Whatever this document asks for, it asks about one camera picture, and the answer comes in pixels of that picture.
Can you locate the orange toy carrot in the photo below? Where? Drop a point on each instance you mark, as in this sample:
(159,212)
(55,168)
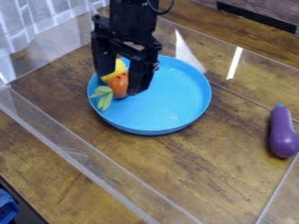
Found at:
(115,90)

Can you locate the clear acrylic enclosure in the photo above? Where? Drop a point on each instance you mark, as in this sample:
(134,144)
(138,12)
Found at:
(86,173)

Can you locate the purple toy eggplant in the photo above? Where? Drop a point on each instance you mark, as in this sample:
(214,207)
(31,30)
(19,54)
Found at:
(283,138)

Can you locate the black bar in background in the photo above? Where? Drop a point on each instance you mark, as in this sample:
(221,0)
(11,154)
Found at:
(266,20)

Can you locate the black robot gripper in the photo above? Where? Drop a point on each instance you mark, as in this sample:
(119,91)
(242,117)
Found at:
(130,23)

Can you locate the yellow toy lemon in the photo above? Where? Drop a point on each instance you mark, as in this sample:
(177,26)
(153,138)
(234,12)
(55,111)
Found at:
(121,69)

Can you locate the blue round plate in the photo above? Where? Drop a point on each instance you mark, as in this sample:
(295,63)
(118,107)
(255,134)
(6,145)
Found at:
(167,107)

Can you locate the blue object at corner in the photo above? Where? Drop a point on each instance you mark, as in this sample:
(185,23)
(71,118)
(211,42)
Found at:
(8,207)

